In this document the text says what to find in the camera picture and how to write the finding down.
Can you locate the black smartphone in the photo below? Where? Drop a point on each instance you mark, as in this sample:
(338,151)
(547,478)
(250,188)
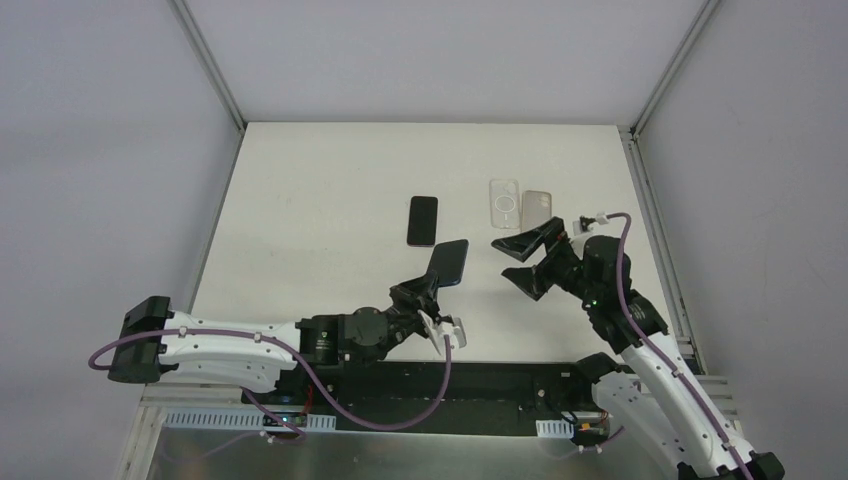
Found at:
(422,221)

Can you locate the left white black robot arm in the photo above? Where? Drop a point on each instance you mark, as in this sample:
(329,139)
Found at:
(156,340)

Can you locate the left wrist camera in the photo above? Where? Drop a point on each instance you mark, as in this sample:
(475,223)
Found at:
(445,333)

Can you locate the clear phone case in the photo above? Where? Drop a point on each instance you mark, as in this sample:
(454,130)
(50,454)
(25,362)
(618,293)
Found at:
(505,207)

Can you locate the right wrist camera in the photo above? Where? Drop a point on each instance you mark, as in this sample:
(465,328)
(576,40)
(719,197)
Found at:
(583,231)

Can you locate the aluminium frame rail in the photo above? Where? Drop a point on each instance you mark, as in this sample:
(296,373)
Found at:
(191,395)

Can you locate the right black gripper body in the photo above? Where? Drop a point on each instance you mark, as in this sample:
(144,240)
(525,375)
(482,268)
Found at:
(553,258)

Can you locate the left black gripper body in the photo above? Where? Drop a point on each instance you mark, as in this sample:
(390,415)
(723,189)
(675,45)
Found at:
(416,297)

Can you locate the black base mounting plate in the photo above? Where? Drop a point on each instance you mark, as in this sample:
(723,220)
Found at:
(489,399)

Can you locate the white cable duct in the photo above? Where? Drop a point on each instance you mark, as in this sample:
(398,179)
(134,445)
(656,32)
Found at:
(554,429)
(245,420)

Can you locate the right white cable duct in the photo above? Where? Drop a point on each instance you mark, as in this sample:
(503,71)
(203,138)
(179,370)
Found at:
(554,429)

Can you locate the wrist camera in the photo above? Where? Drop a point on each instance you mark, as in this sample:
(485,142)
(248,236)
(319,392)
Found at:
(445,333)
(583,231)

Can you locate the blue smartphone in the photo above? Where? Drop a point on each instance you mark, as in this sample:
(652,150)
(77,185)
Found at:
(447,262)

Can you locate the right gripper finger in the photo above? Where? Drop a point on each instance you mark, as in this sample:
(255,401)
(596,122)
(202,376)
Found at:
(523,245)
(532,281)

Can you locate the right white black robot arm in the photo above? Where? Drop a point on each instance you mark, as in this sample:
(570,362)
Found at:
(678,425)

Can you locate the left white cable duct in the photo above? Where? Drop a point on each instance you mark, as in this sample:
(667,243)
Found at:
(245,420)

